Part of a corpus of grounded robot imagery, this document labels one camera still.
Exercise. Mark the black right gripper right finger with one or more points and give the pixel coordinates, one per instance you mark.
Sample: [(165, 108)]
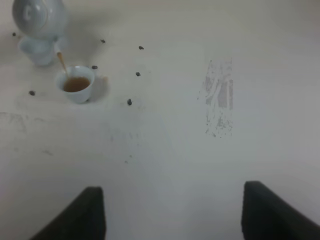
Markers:
[(266, 216)]

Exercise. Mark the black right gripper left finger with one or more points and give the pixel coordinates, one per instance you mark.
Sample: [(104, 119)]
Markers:
[(83, 219)]

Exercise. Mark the pale blue porcelain teapot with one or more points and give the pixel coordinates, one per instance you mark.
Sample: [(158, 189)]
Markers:
[(42, 20)]

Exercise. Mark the pale blue near teacup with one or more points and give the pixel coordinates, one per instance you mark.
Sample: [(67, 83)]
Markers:
[(76, 83)]

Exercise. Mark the pale blue teacup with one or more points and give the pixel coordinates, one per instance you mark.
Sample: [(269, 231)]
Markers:
[(40, 52), (76, 83)]

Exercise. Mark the pale blue far teacup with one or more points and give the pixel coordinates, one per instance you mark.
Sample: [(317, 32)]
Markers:
[(40, 52)]

